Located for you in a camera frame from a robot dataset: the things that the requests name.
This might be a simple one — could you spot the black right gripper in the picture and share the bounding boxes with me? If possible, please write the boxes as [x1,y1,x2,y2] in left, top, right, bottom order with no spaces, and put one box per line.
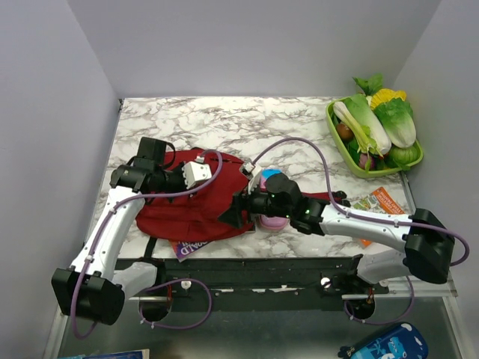
[217,177,292,230]

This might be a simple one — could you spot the red student backpack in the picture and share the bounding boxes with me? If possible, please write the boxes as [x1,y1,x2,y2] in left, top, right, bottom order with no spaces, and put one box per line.
[134,147,347,259]

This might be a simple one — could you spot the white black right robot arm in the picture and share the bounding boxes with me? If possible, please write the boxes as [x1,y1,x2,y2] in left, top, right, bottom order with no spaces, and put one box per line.
[219,174,455,293]

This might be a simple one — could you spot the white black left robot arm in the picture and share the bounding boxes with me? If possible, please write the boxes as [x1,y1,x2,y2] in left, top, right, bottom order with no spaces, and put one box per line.
[52,137,186,325]

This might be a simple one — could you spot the pink blue pencil case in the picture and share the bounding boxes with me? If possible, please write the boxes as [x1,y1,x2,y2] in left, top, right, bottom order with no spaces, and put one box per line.
[259,168,289,231]

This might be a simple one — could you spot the orange purple Roald Dahl book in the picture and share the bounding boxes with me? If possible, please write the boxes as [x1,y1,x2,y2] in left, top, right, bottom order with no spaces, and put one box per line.
[169,241,209,262]

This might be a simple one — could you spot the green vegetable basket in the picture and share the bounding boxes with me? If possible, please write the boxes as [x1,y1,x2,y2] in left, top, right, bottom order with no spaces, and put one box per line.
[326,99,424,179]

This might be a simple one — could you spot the brown mushroom toy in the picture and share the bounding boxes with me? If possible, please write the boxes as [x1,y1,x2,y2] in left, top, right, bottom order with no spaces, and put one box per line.
[335,123,355,143]

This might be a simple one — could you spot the purple onion toy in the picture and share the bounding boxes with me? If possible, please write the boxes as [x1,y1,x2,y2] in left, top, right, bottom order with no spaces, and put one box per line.
[358,153,376,171]

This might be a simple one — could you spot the orange green Treehouse book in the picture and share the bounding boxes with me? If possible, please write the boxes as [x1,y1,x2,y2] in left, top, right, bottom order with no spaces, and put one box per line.
[347,186,409,248]

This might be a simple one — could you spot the white green bok choy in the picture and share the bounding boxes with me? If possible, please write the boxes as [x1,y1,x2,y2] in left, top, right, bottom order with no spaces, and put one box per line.
[332,93,391,157]

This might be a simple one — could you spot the green round pumpkin toy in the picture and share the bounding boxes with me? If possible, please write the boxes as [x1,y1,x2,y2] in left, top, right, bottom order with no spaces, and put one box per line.
[385,146,419,170]

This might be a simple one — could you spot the blue book at bottom edge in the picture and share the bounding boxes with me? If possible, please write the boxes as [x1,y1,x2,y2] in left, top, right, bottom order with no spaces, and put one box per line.
[83,349,150,359]

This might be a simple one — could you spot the green leafy vegetable toy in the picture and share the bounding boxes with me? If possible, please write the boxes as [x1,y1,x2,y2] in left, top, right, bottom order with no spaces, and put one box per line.
[353,73,383,96]

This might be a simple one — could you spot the yellow corn toy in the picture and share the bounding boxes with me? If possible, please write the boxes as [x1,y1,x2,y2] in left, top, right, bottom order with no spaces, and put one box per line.
[369,88,407,109]

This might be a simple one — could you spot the green napa cabbage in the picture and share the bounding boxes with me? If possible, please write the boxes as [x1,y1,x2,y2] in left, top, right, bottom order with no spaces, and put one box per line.
[373,98,416,149]

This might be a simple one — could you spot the dark blue pencil case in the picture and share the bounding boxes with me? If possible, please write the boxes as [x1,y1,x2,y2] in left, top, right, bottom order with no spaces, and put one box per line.
[338,322,430,359]

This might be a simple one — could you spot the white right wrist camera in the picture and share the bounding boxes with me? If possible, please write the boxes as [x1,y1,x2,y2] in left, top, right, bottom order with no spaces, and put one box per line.
[239,161,263,194]

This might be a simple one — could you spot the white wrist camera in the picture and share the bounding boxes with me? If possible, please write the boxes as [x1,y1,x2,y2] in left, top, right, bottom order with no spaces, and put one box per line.
[182,161,212,189]
[239,161,263,194]

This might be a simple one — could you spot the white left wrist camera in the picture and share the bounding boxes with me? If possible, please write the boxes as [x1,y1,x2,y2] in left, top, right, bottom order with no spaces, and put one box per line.
[182,161,212,189]

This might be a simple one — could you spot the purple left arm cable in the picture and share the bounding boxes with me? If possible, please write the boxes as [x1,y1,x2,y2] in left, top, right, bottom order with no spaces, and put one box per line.
[70,149,224,340]

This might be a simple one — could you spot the aluminium rail frame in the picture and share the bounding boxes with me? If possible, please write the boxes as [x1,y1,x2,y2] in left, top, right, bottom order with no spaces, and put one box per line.
[126,276,460,300]

